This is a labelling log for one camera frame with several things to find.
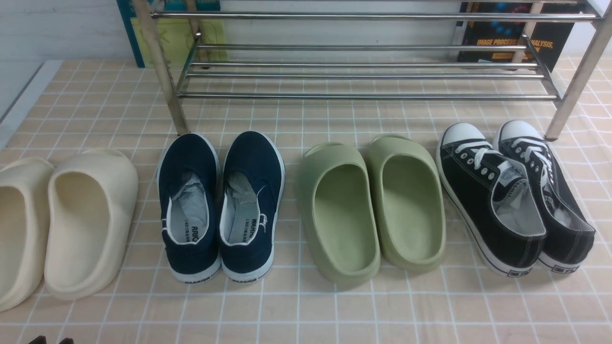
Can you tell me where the black sneaker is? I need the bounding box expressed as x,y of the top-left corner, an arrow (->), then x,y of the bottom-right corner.
436,122 -> 546,278
493,120 -> 596,274

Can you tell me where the silver metal shoe rack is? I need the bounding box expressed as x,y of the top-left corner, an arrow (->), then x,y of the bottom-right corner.
132,0 -> 611,141

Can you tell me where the green slipper left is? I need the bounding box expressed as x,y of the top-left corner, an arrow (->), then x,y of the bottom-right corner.
295,142 -> 381,288

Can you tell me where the green slipper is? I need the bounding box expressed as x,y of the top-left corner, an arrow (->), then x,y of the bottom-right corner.
295,142 -> 381,288
365,133 -> 447,272

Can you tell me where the navy canvas shoe right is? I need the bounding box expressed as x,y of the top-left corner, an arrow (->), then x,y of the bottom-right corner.
219,131 -> 285,283

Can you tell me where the navy canvas shoe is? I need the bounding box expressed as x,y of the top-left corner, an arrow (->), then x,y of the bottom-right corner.
156,133 -> 221,284
219,131 -> 285,283

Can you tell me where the green slipper right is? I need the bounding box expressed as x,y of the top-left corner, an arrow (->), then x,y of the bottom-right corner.
365,133 -> 447,272

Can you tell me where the navy canvas shoe left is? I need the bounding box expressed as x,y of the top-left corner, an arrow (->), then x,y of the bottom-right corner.
156,133 -> 221,284

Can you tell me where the blue and yellow book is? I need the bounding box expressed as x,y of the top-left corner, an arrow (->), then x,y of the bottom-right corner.
117,0 -> 227,68

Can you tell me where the cream slipper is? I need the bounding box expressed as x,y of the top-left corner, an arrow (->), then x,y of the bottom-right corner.
0,157 -> 55,311
44,148 -> 139,300

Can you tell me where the cream slipper far left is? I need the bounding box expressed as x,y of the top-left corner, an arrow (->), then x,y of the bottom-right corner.
0,157 -> 55,311

